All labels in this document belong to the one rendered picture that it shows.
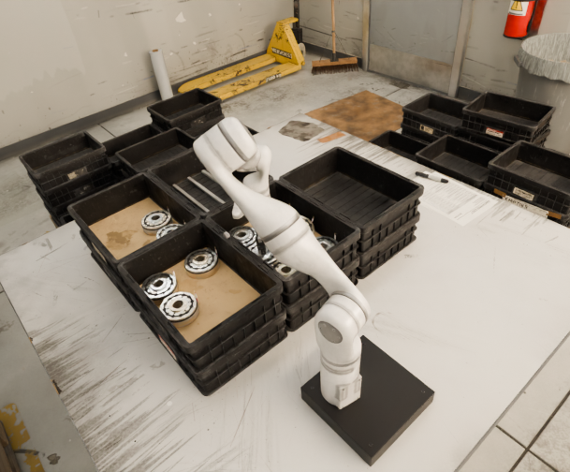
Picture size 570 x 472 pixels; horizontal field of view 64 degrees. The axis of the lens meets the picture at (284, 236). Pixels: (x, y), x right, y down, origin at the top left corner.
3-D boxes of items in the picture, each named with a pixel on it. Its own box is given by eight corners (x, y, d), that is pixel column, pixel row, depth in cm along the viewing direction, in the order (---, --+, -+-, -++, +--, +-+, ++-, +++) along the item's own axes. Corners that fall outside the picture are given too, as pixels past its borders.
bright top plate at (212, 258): (223, 262, 137) (223, 261, 137) (193, 278, 133) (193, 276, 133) (208, 245, 144) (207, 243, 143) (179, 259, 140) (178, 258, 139)
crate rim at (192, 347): (285, 289, 120) (285, 284, 118) (189, 357, 106) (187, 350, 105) (204, 223, 144) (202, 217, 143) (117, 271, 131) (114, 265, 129)
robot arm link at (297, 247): (308, 209, 91) (280, 235, 86) (383, 313, 95) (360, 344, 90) (284, 222, 99) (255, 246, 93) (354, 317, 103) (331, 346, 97)
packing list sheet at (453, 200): (501, 199, 174) (501, 199, 173) (466, 228, 163) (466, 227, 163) (428, 169, 194) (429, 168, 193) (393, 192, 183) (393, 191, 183)
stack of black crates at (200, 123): (210, 145, 339) (197, 87, 310) (233, 159, 321) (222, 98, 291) (163, 167, 321) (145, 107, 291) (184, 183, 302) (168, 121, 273)
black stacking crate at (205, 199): (278, 205, 164) (275, 179, 157) (210, 244, 151) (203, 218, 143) (217, 166, 188) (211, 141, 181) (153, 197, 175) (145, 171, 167)
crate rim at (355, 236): (363, 236, 133) (363, 229, 132) (285, 289, 120) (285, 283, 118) (276, 184, 158) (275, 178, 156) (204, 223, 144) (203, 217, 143)
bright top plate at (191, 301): (203, 309, 124) (202, 307, 123) (168, 327, 120) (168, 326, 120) (187, 287, 130) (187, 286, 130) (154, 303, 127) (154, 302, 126)
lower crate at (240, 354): (291, 337, 133) (288, 311, 125) (206, 402, 120) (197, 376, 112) (215, 269, 158) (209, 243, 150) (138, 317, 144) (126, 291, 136)
